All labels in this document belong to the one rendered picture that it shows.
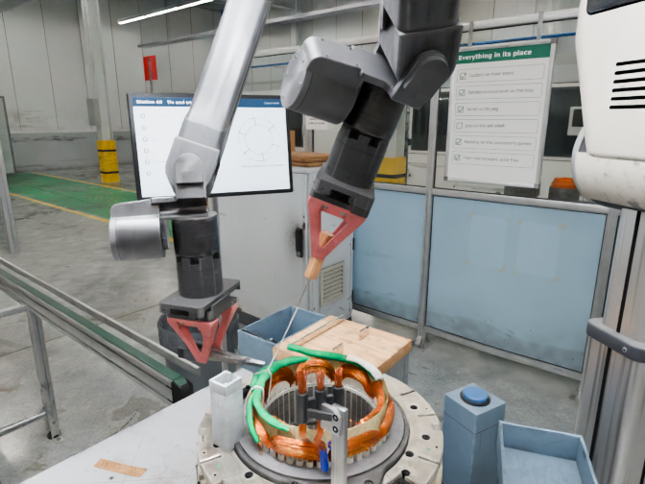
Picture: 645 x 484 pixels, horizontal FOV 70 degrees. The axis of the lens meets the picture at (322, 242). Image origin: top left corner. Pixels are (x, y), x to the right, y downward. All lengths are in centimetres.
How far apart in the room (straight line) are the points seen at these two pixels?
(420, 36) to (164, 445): 100
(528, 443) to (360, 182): 46
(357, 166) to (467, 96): 237
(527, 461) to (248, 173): 120
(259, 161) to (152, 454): 95
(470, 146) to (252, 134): 154
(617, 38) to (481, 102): 207
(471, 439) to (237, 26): 71
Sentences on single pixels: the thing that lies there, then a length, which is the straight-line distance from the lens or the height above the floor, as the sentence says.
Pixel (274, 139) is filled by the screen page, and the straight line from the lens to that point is 165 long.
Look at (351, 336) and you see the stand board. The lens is 95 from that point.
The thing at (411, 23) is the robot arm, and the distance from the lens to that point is 44.
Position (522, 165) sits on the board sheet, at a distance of 274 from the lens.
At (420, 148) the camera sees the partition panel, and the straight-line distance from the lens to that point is 302.
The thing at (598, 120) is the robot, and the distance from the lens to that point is 78.
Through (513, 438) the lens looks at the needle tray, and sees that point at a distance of 77.
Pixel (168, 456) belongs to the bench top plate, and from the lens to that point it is 116.
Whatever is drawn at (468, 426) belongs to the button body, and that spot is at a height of 100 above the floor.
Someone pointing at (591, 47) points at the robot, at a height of 158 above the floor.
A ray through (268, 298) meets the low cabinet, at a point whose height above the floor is 29.
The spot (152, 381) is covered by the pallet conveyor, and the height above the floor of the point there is 72.
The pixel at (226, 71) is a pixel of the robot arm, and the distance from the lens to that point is 66.
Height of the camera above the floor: 149
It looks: 15 degrees down
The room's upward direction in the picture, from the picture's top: straight up
